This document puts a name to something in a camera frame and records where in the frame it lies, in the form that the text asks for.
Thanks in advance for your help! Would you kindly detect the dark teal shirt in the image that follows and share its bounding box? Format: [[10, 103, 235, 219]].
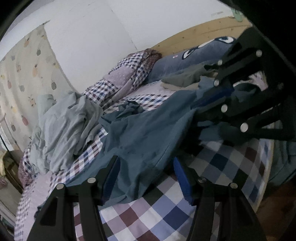
[[66, 76, 236, 208]]

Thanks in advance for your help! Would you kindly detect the wooden headboard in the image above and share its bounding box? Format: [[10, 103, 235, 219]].
[[152, 17, 251, 56]]

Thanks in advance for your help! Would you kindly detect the blue cartoon pillow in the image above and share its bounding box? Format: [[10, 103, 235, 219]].
[[144, 36, 236, 84]]

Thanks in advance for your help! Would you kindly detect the green clip desk lamp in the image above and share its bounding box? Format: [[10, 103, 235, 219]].
[[231, 8, 243, 22]]

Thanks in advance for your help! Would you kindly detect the plaid bed sheet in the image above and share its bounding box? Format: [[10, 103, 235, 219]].
[[14, 69, 276, 241]]

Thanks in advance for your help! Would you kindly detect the beige folded garment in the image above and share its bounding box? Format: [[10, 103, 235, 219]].
[[161, 83, 199, 91]]

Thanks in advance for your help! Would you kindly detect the olive green folded garment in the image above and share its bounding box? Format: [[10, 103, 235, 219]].
[[161, 63, 217, 87]]

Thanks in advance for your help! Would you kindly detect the light grey-green jacket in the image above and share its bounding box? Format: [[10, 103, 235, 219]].
[[29, 92, 103, 174]]

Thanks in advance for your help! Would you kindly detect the folded plaid quilt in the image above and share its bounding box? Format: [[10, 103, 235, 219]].
[[83, 48, 162, 109]]

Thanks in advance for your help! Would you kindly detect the pineapple print curtain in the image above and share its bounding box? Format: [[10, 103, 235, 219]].
[[1, 25, 74, 150]]

